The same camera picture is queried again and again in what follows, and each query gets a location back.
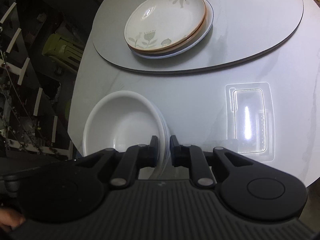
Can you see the person's hand holding device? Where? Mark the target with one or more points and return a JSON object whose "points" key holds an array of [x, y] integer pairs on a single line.
{"points": [[10, 219]]}

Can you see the green stacked plastic stools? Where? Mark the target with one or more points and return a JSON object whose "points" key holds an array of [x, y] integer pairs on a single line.
{"points": [[64, 51]]}

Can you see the white ladder shelf with garlands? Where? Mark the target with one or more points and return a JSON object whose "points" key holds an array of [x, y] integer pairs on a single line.
{"points": [[28, 122]]}

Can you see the plate with green leaf print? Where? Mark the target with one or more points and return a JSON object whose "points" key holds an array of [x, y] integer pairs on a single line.
{"points": [[161, 24]]}

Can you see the white bowl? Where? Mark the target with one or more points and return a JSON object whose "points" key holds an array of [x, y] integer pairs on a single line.
{"points": [[162, 141], [120, 120], [159, 171]]}

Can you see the clear plastic tray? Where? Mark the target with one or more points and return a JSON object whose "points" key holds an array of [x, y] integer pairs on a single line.
{"points": [[250, 120]]}

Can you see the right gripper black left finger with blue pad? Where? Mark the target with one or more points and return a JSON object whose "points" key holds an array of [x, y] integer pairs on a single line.
{"points": [[132, 160]]}

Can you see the plate with pink rose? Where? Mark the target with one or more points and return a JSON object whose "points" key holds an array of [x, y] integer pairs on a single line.
{"points": [[190, 42]]}

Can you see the round grey lazy susan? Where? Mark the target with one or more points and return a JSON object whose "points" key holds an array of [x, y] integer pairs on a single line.
{"points": [[242, 29]]}

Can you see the plate with grey branch print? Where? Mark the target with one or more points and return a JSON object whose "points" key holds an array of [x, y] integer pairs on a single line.
{"points": [[149, 52]]}

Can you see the white bowl bottom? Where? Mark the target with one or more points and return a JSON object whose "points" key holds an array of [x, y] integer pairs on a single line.
{"points": [[120, 120]]}

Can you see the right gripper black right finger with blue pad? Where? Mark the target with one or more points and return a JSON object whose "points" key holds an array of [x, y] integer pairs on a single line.
{"points": [[192, 158]]}

